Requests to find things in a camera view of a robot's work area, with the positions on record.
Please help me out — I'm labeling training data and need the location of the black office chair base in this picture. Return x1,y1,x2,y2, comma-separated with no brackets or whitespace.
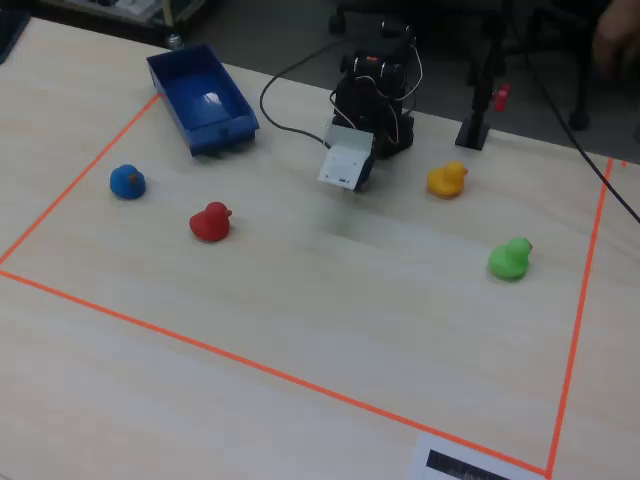
519,0,601,132

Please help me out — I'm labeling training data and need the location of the orange tape strip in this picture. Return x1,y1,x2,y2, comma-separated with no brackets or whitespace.
0,93,162,266
0,269,551,476
545,157,615,479

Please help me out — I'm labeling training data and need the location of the red rubber duck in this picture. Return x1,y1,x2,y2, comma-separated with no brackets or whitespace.
188,201,234,244

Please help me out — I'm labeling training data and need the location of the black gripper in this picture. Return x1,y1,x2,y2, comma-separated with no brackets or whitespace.
357,144,376,194

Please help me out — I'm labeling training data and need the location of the person bare hand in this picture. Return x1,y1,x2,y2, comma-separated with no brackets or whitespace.
592,0,640,81

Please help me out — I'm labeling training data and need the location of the white paper label black bar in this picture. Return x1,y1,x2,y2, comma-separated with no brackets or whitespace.
407,432,549,480

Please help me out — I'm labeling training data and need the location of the long black cable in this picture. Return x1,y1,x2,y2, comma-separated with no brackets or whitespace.
519,49,640,224

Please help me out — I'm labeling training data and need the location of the cluttered storage shelf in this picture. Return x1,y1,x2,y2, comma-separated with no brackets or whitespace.
99,0,221,31

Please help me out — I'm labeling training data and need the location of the white red servo wire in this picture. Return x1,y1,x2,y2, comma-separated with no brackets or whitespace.
369,77,404,146

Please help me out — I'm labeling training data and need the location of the black camera cable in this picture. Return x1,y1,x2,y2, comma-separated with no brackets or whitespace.
258,37,351,151

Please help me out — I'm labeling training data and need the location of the blue plastic box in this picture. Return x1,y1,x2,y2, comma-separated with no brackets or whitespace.
145,43,260,159

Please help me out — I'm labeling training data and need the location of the yellow rubber duck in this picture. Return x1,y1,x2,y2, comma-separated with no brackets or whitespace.
426,160,470,200

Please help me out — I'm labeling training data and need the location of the blue rubber duck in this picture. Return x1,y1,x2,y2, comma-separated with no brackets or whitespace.
109,163,148,201

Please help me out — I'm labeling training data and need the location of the black camera stand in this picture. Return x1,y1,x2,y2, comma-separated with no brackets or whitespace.
453,0,516,151

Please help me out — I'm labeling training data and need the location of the green rubber duck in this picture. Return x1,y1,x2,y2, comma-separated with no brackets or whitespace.
487,236,534,282

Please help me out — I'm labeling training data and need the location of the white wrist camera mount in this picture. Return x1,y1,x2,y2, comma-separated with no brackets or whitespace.
318,124,376,192

